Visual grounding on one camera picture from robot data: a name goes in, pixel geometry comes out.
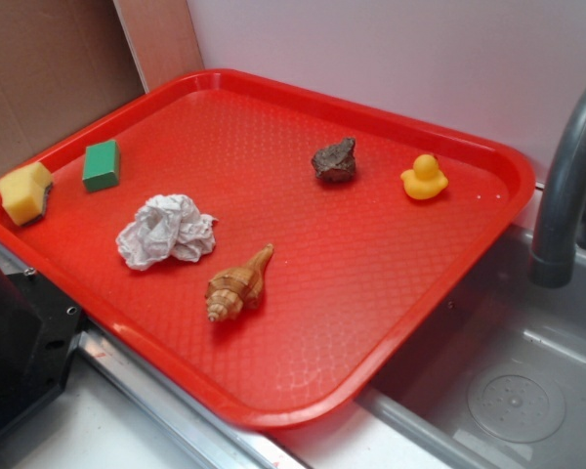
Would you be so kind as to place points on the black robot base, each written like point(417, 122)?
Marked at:
point(39, 331)

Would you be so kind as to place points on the brown rock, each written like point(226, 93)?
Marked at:
point(336, 163)

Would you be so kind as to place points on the red plastic tray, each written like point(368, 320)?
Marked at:
point(357, 266)

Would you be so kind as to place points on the tan spiral seashell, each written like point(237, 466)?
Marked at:
point(239, 288)

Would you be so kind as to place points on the crumpled white paper towel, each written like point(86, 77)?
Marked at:
point(166, 226)

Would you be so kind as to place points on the yellow rubber duck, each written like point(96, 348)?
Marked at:
point(424, 180)

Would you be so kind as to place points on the green block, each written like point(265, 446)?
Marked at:
point(101, 168)

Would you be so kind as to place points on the grey faucet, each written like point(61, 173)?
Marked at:
point(561, 220)

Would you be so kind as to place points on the grey plastic sink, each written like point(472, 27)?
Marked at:
point(494, 378)

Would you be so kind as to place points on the yellow sponge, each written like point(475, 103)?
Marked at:
point(24, 193)

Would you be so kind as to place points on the brown cardboard panel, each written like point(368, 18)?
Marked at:
point(64, 64)

